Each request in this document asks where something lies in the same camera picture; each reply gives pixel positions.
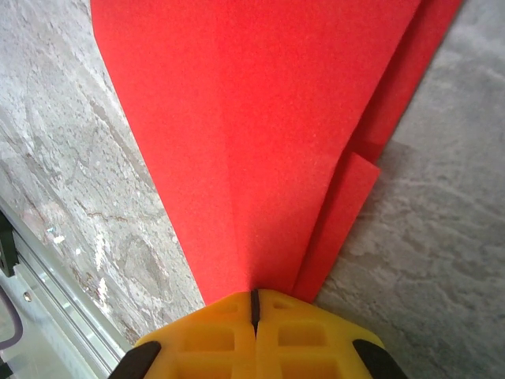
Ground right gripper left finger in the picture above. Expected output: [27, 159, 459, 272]
[117, 290, 258, 379]

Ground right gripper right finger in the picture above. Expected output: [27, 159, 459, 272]
[254, 289, 408, 379]

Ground red square cloth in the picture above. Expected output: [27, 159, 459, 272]
[89, 0, 465, 307]

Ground long aluminium mounting rail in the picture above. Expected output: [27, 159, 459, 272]
[0, 195, 135, 379]

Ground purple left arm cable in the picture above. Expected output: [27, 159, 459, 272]
[0, 283, 24, 351]

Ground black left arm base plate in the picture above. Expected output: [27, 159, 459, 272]
[0, 210, 20, 278]

